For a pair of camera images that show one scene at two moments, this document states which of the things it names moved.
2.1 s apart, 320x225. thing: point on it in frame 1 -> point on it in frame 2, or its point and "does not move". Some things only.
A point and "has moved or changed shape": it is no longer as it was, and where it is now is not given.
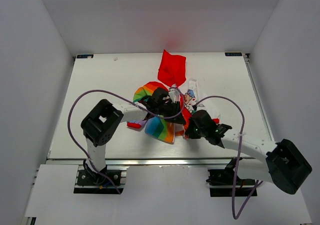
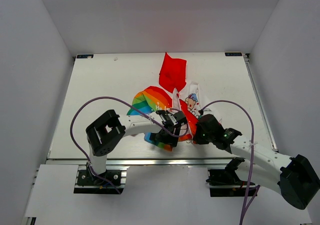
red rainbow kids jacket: [171, 68] has moved or changed shape
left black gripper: [178, 108] -> [171, 140]
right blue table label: [233, 54] does not move
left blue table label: [84, 56] does not move
